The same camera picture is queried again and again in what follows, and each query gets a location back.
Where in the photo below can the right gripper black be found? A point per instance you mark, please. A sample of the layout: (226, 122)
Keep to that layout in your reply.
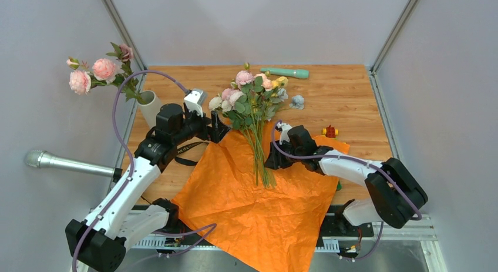
(275, 160)

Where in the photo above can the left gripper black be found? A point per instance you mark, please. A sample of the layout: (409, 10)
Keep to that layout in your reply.
(216, 133)

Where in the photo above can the black ribbon with gold text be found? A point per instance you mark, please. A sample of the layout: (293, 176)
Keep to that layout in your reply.
(190, 154)

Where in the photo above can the flower bouquet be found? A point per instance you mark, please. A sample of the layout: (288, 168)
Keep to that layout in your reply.
(249, 103)

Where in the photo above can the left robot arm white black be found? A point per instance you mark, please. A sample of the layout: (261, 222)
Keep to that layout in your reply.
(102, 239)

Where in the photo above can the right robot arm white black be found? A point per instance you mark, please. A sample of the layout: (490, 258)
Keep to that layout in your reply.
(395, 197)

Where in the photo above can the white ceramic vase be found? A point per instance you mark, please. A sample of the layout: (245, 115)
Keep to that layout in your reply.
(150, 108)

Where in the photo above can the pink flowers in vase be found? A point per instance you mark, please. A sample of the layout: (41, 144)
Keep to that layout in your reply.
(110, 71)

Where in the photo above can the pile of coloured toy blocks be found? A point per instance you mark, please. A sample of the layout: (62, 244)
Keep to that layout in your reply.
(330, 132)

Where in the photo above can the loose blue grey flower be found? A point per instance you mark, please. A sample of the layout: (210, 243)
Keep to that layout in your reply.
(297, 102)

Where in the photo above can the teal handheld tool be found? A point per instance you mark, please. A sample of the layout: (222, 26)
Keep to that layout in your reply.
(294, 73)

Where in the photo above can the silver microphone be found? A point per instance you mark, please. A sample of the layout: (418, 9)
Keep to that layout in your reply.
(44, 159)

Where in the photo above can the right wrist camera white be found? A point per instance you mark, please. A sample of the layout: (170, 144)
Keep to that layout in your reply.
(283, 129)

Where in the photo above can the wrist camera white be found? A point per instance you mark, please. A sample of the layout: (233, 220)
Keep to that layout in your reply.
(194, 101)
(283, 129)

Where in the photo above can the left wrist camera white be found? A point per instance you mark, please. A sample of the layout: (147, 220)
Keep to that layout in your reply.
(194, 101)

